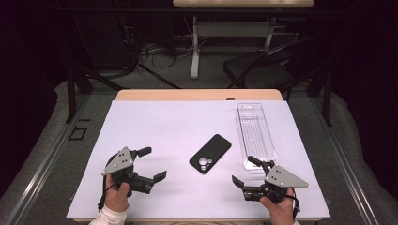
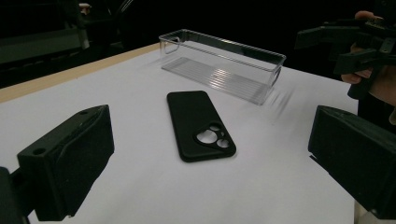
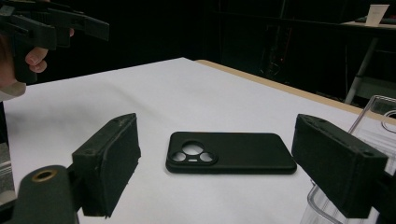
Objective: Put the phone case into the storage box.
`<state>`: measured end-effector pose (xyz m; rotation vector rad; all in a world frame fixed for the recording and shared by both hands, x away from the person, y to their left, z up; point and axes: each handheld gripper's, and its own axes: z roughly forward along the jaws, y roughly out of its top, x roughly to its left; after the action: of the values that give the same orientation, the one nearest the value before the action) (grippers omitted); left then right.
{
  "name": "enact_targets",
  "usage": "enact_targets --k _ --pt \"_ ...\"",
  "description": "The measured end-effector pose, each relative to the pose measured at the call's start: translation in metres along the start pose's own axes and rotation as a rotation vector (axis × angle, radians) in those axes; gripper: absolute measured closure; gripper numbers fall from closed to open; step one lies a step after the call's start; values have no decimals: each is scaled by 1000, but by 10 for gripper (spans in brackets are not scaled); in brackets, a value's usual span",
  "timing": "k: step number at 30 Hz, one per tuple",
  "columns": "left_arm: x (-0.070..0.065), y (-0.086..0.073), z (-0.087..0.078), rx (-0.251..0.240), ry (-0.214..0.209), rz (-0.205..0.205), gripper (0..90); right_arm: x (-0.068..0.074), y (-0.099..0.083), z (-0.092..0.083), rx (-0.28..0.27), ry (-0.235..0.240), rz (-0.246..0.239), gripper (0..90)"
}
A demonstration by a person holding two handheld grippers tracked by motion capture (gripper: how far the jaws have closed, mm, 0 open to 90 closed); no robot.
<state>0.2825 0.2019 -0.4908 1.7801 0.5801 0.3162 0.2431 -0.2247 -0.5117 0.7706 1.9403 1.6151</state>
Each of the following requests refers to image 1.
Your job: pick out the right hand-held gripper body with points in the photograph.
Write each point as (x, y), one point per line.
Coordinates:
(281, 178)

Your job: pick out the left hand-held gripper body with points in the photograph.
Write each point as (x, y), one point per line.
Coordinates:
(120, 165)

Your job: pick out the clear plastic package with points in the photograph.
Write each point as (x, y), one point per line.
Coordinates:
(255, 134)

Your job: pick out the person's left hand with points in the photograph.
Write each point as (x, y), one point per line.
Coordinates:
(117, 197)

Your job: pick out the person's right hand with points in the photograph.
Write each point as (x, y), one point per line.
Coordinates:
(280, 211)

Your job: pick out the white table sheet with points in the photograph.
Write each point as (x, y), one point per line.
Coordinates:
(175, 200)

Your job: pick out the black metal stand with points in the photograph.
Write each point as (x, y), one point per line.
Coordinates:
(327, 93)
(71, 93)

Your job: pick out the black folding chair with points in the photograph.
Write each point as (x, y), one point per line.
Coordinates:
(259, 73)

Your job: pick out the desk with white legs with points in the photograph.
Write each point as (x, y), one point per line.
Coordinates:
(195, 47)

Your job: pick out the grey metal floor rail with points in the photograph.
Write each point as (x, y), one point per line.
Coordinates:
(344, 156)
(47, 156)

